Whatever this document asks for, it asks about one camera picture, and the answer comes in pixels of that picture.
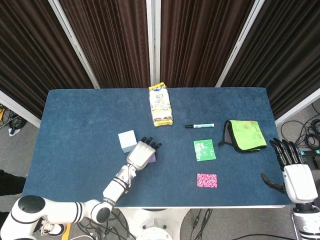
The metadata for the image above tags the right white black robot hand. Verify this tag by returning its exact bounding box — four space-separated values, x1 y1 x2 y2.
260 137 319 204

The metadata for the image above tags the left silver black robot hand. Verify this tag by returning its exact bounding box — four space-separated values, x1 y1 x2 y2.
125 136 163 172

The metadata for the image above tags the light blue cube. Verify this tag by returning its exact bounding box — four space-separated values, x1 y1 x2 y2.
117 129 139 154

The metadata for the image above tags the black power strip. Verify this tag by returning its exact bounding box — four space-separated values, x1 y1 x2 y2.
299 149 320 169

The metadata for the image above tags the yellow white snack package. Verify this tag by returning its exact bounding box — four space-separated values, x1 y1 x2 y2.
148 83 174 127

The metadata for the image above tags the green sachet packet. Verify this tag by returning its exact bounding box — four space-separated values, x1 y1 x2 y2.
193 139 217 162

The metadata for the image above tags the white marker pen black cap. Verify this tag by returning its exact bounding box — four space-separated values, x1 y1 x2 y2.
184 122 215 129

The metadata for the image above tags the blue felt table mat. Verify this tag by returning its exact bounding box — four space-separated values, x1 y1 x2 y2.
21 86 292 208

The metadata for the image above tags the pink patterned card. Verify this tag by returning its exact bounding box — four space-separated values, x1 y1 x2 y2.
196 173 218 189

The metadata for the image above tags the green cloth black trim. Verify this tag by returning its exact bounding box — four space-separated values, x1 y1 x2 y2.
217 119 268 153

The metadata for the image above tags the yellow floor tape strip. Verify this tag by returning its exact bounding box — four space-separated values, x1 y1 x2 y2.
61 223 72 240

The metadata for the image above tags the brown pleated curtain panel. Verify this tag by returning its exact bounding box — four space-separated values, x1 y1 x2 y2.
221 0 320 121
159 0 256 88
58 0 151 89
0 0 95 120

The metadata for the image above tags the person in black trousers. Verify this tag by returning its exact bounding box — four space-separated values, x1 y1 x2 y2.
0 169 28 223

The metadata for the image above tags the black floor cable tangle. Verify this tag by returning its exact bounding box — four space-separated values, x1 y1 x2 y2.
76 209 137 240
0 104 28 131
279 102 320 152

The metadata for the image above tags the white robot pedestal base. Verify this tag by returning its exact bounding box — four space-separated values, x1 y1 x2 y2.
117 208 191 240

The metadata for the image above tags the white partition frame rail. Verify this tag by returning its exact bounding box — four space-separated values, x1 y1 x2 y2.
274 88 320 126
0 89 42 129

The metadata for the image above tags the black cable with inline switch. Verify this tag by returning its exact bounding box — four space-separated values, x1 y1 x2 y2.
191 208 214 240

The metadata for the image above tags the white partition frame post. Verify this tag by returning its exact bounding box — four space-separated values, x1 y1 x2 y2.
48 0 101 89
146 0 162 88
215 0 266 88

